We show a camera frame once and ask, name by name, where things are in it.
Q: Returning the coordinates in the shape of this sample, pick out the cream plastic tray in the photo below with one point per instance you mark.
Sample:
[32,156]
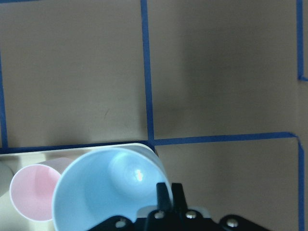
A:
[10,219]

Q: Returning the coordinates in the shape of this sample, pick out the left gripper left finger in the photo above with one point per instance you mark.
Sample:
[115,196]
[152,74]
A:
[164,203]

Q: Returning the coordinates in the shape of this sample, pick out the light blue plastic cup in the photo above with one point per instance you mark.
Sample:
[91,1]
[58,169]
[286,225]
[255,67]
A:
[109,181]

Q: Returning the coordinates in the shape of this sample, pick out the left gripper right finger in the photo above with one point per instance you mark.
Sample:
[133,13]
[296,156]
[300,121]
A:
[179,200]

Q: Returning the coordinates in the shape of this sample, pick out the pink plastic cup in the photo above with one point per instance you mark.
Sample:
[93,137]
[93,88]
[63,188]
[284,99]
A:
[32,188]

